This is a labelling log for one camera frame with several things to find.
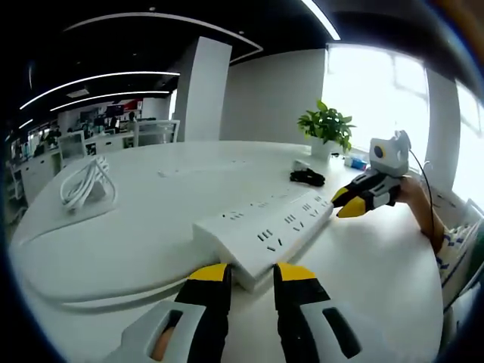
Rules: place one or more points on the person's striped shirt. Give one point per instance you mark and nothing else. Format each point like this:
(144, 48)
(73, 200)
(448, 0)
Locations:
(457, 249)

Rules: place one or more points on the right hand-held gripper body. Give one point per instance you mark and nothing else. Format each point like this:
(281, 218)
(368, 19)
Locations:
(393, 157)

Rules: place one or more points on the white desk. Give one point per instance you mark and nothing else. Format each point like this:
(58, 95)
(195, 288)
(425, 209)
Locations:
(151, 234)

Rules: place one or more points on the person's right hand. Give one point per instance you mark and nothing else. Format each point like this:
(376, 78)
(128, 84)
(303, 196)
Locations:
(409, 189)

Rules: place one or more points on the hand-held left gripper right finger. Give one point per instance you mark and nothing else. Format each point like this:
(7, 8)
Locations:
(302, 302)

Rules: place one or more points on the blue tissue box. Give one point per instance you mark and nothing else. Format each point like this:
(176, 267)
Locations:
(356, 162)

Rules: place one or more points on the white charger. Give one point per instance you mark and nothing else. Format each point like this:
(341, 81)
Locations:
(301, 164)

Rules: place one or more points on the narrow white office chair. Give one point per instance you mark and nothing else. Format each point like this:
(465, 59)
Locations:
(72, 145)

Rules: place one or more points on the white power strip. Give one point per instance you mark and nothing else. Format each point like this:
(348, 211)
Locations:
(264, 227)

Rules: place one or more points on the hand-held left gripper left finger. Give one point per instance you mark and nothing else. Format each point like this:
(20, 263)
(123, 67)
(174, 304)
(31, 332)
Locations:
(151, 325)

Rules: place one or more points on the small black object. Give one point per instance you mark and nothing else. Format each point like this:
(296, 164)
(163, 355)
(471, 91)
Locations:
(336, 154)

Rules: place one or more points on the potted green plant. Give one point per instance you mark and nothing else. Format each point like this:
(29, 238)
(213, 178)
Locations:
(327, 126)

